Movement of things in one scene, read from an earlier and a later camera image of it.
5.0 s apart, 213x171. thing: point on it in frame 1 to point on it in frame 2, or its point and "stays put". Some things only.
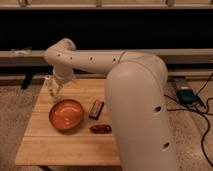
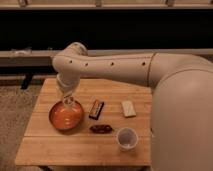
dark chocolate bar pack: (96, 110) stays put
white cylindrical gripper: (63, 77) to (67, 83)
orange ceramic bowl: (66, 114) stays put
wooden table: (74, 130) stays put
